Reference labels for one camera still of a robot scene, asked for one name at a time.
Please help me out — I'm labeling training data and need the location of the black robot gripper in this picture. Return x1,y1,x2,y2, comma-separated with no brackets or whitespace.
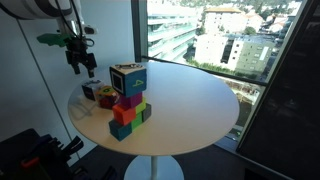
66,37,97,78

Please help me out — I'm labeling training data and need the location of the white zebra soft cube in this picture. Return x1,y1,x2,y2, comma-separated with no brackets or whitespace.
81,80,104,101

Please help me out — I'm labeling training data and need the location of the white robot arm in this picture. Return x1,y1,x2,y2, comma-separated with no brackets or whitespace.
0,0,97,78

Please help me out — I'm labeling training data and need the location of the orange soft cube number nine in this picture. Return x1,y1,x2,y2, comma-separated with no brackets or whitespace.
96,86,119,109

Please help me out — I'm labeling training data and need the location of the magenta plastic block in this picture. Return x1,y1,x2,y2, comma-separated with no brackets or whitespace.
120,93,142,108

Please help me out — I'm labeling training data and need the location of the orange plastic block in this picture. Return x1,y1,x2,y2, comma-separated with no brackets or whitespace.
112,104,136,125

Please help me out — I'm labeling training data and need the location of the lime green plastic block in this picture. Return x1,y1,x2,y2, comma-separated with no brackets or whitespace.
135,97,146,113

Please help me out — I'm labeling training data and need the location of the blue plastic block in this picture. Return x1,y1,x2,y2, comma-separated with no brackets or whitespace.
109,120,132,141

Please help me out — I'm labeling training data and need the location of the grey plastic block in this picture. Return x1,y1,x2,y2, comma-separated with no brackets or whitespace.
142,104,152,122

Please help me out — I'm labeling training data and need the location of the white round table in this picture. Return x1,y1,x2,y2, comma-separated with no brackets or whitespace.
68,62,239,180

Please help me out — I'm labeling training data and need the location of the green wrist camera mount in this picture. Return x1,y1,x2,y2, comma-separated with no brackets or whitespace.
37,33,71,47

